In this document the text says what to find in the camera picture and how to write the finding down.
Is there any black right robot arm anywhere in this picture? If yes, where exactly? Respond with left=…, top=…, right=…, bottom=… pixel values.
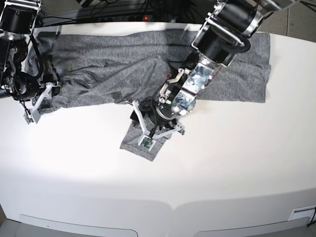
left=0, top=0, right=61, bottom=124

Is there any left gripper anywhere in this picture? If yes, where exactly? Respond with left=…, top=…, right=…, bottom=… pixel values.
left=128, top=97, right=188, bottom=141

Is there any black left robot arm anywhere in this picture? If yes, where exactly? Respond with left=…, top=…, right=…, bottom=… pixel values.
left=131, top=0, right=296, bottom=150

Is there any black power strip red light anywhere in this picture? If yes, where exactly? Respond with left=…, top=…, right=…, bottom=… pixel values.
left=97, top=15, right=152, bottom=22

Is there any grey long-sleeve T-shirt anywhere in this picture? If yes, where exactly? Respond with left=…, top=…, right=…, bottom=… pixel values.
left=24, top=29, right=272, bottom=162

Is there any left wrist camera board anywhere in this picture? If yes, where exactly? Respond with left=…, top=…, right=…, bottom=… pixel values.
left=138, top=134, right=156, bottom=151

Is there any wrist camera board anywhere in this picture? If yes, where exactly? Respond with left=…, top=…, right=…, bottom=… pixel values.
left=24, top=114, right=34, bottom=124
left=138, top=134, right=156, bottom=151

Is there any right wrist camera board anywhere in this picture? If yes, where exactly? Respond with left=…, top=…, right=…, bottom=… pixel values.
left=24, top=114, right=34, bottom=124

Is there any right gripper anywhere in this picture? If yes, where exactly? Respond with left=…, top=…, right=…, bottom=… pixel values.
left=0, top=72, right=61, bottom=123

